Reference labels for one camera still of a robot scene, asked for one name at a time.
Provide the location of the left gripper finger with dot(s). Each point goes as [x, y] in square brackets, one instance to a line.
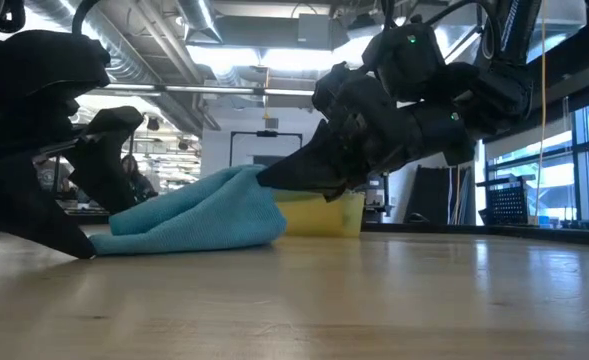
[104, 160]
[19, 200]

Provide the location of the yellow translucent plastic bin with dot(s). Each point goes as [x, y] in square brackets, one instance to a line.
[324, 215]

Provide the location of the large teal microfiber towel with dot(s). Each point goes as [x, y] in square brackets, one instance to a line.
[199, 215]

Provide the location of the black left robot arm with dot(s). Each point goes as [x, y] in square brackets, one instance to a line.
[4, 15]

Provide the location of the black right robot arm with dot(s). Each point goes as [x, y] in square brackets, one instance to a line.
[504, 85]

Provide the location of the person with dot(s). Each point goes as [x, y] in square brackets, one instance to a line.
[136, 177]

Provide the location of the black printer machine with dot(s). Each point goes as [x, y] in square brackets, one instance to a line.
[376, 197]

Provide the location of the black leaning panel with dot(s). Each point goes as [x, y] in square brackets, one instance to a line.
[431, 195]

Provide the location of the long ceiling light tube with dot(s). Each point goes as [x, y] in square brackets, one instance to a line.
[199, 90]

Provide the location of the black metal rack frame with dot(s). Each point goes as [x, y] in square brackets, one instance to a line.
[266, 133]

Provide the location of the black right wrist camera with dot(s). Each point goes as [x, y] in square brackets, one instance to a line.
[406, 55]

